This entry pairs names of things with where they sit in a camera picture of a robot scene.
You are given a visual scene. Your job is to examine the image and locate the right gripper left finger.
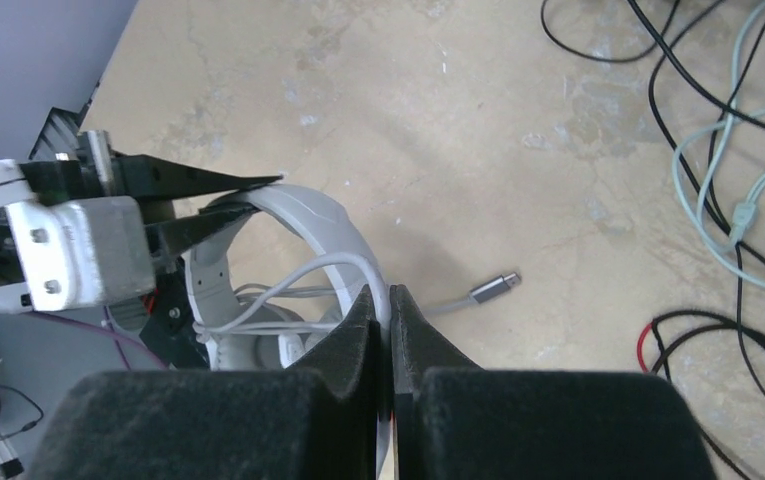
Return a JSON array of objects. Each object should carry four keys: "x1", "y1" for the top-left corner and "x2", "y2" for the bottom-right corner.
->
[{"x1": 28, "y1": 290, "x2": 380, "y2": 479}]

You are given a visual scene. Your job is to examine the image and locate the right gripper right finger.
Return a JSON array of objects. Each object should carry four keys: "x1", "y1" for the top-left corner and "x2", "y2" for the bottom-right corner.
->
[{"x1": 390, "y1": 285, "x2": 715, "y2": 479}]

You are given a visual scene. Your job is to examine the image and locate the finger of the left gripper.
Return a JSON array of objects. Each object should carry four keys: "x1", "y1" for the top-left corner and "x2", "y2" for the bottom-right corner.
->
[
  {"x1": 20, "y1": 155, "x2": 282, "y2": 202},
  {"x1": 145, "y1": 202, "x2": 259, "y2": 260}
]

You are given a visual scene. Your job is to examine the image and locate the white grey headphones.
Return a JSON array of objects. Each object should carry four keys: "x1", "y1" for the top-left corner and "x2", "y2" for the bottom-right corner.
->
[{"x1": 183, "y1": 184, "x2": 398, "y2": 371}]

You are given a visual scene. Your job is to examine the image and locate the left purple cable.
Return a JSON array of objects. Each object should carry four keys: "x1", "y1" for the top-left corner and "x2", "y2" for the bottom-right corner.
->
[{"x1": 24, "y1": 311, "x2": 171, "y2": 372}]

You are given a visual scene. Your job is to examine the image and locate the dark brown headphone cable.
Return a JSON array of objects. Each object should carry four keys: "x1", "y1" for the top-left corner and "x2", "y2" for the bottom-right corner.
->
[{"x1": 540, "y1": 0, "x2": 765, "y2": 480}]

